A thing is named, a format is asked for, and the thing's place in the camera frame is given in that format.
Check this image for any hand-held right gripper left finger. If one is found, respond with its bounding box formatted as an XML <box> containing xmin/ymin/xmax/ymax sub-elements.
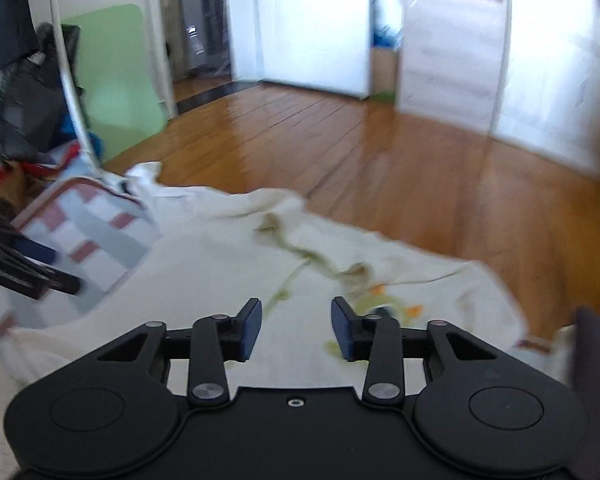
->
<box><xmin>97</xmin><ymin>297</ymin><xmax>264</xmax><ymax>409</ymax></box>

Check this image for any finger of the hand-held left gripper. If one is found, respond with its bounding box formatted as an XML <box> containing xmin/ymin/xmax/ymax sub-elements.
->
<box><xmin>0</xmin><ymin>252</ymin><xmax>84</xmax><ymax>302</ymax></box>
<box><xmin>10</xmin><ymin>236</ymin><xmax>57</xmax><ymax>266</ymax></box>

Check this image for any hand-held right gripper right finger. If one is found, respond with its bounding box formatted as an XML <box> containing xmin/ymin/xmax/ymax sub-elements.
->
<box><xmin>331</xmin><ymin>296</ymin><xmax>499</xmax><ymax>408</ymax></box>

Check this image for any cream waffle pajama top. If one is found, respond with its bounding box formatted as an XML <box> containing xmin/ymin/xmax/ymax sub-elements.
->
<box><xmin>0</xmin><ymin>161</ymin><xmax>531</xmax><ymax>403</ymax></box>

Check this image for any checkered pastel rug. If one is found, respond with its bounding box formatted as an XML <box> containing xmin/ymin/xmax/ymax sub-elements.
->
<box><xmin>0</xmin><ymin>176</ymin><xmax>162</xmax><ymax>343</ymax></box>

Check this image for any red white cloth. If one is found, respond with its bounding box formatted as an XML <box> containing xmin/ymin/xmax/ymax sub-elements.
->
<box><xmin>0</xmin><ymin>132</ymin><xmax>33</xmax><ymax>201</ymax></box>

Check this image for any white metal tube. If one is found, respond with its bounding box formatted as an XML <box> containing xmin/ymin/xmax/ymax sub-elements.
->
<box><xmin>49</xmin><ymin>0</ymin><xmax>108</xmax><ymax>183</ymax></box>

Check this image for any green board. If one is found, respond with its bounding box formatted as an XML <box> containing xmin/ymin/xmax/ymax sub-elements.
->
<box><xmin>60</xmin><ymin>3</ymin><xmax>168</xmax><ymax>163</ymax></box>

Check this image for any black garment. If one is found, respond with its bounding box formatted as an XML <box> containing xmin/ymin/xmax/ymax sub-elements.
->
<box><xmin>571</xmin><ymin>305</ymin><xmax>600</xmax><ymax>480</ymax></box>

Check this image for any cardboard box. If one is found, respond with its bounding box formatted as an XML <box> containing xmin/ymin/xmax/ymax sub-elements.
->
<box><xmin>370</xmin><ymin>45</ymin><xmax>402</xmax><ymax>102</ymax></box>

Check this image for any plastic wrapped mattress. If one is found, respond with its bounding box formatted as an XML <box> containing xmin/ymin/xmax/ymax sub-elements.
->
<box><xmin>177</xmin><ymin>0</ymin><xmax>233</xmax><ymax>83</ymax></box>

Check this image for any blue plastic bag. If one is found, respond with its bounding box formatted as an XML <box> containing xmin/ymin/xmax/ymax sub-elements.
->
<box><xmin>372</xmin><ymin>22</ymin><xmax>403</xmax><ymax>51</ymax></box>

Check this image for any light wood cabinet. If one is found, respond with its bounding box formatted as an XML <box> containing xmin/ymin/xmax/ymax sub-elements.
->
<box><xmin>396</xmin><ymin>0</ymin><xmax>600</xmax><ymax>178</ymax></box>

